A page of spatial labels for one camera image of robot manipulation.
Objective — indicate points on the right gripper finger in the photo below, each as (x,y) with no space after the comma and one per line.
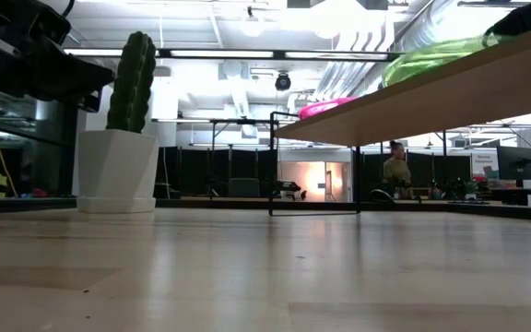
(528,18)

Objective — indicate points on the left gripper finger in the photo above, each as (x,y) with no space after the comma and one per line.
(91,101)
(53,74)

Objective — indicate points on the green translucent plastic plate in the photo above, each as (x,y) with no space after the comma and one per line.
(431,60)

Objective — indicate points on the pink translucent plastic plate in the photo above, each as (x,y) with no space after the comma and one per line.
(323,108)

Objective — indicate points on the green cactus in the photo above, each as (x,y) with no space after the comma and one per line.
(132,83)

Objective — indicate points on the white faceted plant pot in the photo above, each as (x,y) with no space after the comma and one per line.
(118,170)

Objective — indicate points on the black partition curtain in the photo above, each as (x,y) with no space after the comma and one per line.
(192,170)

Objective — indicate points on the dark background computer monitor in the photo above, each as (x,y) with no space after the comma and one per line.
(515,162)

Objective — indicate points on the white sign board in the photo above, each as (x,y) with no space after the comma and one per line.
(482,161)

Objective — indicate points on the black bar with light strips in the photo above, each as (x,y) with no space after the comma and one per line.
(279,54)

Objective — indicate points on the person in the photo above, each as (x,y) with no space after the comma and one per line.
(397,168)

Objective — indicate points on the small black background robot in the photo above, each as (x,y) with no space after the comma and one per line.
(286,186)

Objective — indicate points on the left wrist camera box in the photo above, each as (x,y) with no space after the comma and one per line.
(52,23)

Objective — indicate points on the silver ceiling air duct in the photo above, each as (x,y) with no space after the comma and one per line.
(413,27)

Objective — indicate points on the black metal background frame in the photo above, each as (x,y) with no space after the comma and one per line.
(242,122)

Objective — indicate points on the black aluminium table frame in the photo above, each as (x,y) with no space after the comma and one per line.
(228,203)

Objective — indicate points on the black hanging camera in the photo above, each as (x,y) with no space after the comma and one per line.
(283,82)

